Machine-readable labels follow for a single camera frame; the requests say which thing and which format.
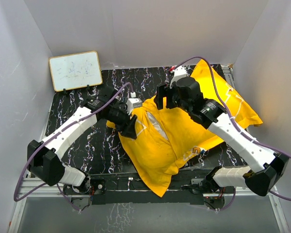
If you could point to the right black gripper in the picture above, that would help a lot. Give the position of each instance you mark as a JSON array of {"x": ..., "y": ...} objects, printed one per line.
[{"x": 161, "y": 91}]

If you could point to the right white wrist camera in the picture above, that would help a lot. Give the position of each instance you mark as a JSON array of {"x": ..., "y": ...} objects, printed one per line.
[{"x": 178, "y": 73}]

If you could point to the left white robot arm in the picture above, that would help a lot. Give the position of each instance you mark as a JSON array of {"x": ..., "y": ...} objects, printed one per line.
[{"x": 45, "y": 157}]

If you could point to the small whiteboard wooden frame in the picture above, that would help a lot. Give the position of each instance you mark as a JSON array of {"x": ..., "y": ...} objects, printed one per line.
[{"x": 74, "y": 71}]

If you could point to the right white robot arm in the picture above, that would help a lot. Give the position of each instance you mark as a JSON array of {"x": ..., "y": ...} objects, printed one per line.
[{"x": 264, "y": 166}]

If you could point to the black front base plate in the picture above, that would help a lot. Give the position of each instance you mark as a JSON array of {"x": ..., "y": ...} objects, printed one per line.
[{"x": 128, "y": 187}]

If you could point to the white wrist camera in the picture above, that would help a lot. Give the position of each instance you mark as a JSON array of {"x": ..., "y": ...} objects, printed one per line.
[
  {"x": 178, "y": 73},
  {"x": 132, "y": 103}
]

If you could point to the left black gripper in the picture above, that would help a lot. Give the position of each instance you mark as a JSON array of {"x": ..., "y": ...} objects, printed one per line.
[{"x": 129, "y": 131}]

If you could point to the white pillow insert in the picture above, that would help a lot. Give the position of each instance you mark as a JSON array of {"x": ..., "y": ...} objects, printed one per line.
[{"x": 157, "y": 125}]

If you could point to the yellow Pikachu pillowcase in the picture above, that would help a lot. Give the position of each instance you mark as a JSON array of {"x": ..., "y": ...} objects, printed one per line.
[{"x": 156, "y": 159}]

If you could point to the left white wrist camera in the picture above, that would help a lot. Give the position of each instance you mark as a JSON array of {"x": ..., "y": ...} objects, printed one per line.
[{"x": 132, "y": 103}]

